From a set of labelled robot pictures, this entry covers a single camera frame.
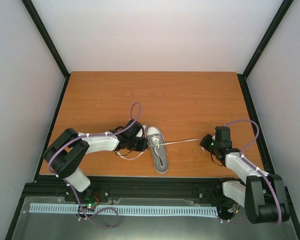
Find white shoelace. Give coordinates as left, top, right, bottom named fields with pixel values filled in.
left=115, top=138, right=201, bottom=161

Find grey canvas sneaker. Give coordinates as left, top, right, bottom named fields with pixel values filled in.
left=146, top=126, right=169, bottom=174

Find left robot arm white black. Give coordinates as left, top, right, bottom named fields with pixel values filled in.
left=43, top=119, right=148, bottom=202

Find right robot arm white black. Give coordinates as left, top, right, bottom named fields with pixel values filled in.
left=200, top=126, right=290, bottom=225

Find grey metal front plate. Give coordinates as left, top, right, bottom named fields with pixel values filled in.
left=7, top=197, right=297, bottom=240

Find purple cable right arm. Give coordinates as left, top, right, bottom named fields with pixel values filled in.
left=218, top=119, right=283, bottom=225

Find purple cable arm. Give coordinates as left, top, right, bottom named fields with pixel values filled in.
left=218, top=119, right=283, bottom=225
left=47, top=101, right=143, bottom=230

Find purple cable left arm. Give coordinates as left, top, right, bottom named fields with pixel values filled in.
left=47, top=101, right=143, bottom=230

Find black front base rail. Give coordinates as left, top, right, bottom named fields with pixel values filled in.
left=21, top=175, right=233, bottom=206

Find light blue slotted cable duct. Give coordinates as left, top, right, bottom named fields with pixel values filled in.
left=28, top=203, right=218, bottom=218

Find black aluminium frame post right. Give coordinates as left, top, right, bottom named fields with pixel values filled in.
left=241, top=0, right=295, bottom=79

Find black aluminium frame post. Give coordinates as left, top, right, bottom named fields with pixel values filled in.
left=21, top=0, right=71, bottom=79
left=241, top=0, right=295, bottom=79

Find black aluminium frame post left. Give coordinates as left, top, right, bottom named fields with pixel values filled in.
left=21, top=0, right=71, bottom=79

